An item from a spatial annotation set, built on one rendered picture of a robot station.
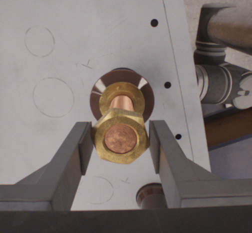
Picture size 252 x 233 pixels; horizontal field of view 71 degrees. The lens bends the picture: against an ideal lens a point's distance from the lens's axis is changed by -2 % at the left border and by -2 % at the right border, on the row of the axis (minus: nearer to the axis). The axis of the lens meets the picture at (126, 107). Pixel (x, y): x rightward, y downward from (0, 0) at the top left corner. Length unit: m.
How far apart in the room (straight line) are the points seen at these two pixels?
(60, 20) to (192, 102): 0.29
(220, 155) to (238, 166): 0.14
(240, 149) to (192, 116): 0.78
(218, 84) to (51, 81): 0.39
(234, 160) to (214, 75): 0.73
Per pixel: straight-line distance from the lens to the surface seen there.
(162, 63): 0.35
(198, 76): 0.49
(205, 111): 1.83
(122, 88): 0.24
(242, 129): 1.29
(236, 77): 0.56
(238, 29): 0.49
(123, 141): 0.15
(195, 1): 1.86
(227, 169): 1.19
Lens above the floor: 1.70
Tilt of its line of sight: 73 degrees down
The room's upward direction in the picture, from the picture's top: 178 degrees clockwise
